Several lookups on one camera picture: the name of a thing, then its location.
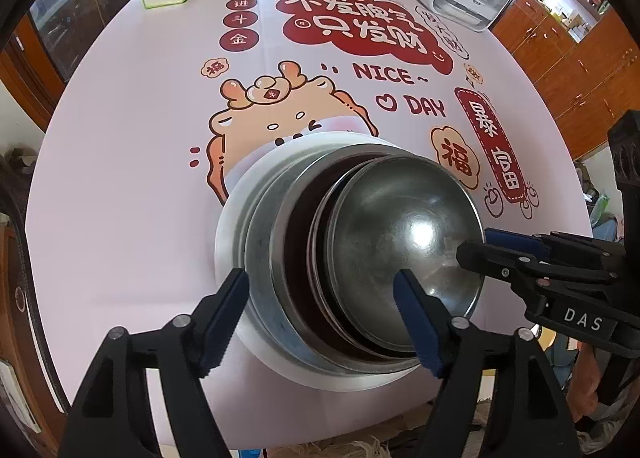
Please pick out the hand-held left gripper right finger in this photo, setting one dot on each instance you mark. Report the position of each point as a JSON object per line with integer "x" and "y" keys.
{"x": 417, "y": 323}

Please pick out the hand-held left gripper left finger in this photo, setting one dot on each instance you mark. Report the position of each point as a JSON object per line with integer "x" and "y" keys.
{"x": 222, "y": 323}

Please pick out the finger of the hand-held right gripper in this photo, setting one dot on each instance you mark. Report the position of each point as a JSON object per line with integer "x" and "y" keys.
{"x": 505, "y": 237}
{"x": 485, "y": 258}

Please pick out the blue patterned white plate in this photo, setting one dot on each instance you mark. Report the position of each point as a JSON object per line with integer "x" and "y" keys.
{"x": 257, "y": 258}

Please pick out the small steel bowl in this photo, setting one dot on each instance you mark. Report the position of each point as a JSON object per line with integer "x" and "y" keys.
{"x": 390, "y": 228}

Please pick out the pink steel bowl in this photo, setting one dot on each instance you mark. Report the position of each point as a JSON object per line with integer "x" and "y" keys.
{"x": 322, "y": 238}

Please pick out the person's right forearm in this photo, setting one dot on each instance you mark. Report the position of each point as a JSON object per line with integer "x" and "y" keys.
{"x": 582, "y": 383}

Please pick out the blue cloth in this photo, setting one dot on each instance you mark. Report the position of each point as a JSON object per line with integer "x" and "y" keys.
{"x": 254, "y": 453}

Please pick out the wooden framed glass door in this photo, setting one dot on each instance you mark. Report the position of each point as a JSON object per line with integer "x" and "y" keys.
{"x": 55, "y": 23}

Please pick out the wooden wall cabinet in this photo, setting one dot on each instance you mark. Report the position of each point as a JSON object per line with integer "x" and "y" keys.
{"x": 575, "y": 63}

